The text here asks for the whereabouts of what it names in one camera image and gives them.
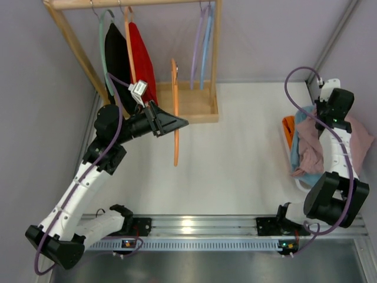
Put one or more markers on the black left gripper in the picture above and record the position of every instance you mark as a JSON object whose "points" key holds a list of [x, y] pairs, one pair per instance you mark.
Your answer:
{"points": [[155, 119]]}

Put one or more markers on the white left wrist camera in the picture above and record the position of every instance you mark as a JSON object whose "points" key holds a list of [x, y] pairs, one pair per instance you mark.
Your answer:
{"points": [[137, 91]]}

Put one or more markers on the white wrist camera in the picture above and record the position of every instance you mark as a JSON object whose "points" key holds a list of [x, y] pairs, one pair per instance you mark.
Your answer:
{"points": [[137, 91], [327, 87]]}

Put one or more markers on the black garment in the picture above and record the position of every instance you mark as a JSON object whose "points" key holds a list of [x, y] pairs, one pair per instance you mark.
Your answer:
{"points": [[117, 62]]}

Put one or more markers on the orange garment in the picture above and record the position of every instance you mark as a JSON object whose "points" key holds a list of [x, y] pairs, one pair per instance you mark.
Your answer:
{"points": [[288, 124]]}

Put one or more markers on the grey slotted cable duct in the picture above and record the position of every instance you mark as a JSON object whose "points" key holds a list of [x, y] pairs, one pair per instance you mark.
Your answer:
{"points": [[160, 244]]}

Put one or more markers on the aluminium mounting rail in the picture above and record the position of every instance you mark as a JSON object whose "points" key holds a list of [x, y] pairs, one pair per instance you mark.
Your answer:
{"points": [[228, 225]]}

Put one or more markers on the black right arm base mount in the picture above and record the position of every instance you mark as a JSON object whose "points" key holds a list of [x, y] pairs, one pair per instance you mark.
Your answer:
{"points": [[271, 226]]}

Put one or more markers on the light blue plastic hanger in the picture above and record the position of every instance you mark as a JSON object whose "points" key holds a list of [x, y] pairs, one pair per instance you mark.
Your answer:
{"points": [[206, 40]]}

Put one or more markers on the light orange hanger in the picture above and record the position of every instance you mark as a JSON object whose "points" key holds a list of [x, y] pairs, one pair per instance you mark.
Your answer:
{"points": [[128, 17]]}

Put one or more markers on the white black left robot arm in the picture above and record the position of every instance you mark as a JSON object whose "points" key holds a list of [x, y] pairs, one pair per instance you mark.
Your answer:
{"points": [[60, 237]]}

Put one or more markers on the light blue garment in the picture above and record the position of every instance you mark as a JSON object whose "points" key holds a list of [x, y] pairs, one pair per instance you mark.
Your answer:
{"points": [[306, 154]]}

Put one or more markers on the wooden clothes rack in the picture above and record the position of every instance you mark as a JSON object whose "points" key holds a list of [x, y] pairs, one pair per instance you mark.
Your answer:
{"points": [[196, 105]]}

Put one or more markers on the mint green hanger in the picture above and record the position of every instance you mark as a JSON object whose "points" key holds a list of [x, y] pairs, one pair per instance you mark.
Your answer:
{"points": [[102, 44]]}

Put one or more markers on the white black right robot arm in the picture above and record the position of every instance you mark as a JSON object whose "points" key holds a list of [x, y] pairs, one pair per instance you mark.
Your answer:
{"points": [[338, 195]]}

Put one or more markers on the red garment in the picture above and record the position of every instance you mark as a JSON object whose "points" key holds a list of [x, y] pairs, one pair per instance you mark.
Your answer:
{"points": [[142, 64]]}

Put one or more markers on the dusty pink trousers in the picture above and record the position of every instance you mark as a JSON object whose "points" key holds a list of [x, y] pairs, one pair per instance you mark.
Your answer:
{"points": [[360, 142]]}

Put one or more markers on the purple plastic hanger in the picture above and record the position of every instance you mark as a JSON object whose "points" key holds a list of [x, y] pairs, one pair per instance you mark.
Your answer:
{"points": [[196, 46]]}

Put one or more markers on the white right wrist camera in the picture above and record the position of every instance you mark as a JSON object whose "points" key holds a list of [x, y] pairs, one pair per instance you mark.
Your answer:
{"points": [[327, 87]]}

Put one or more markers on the white laundry basket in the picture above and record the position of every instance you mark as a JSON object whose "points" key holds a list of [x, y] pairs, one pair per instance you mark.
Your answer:
{"points": [[302, 186]]}

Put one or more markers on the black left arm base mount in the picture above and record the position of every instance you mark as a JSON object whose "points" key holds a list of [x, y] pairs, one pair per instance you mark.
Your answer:
{"points": [[134, 227]]}

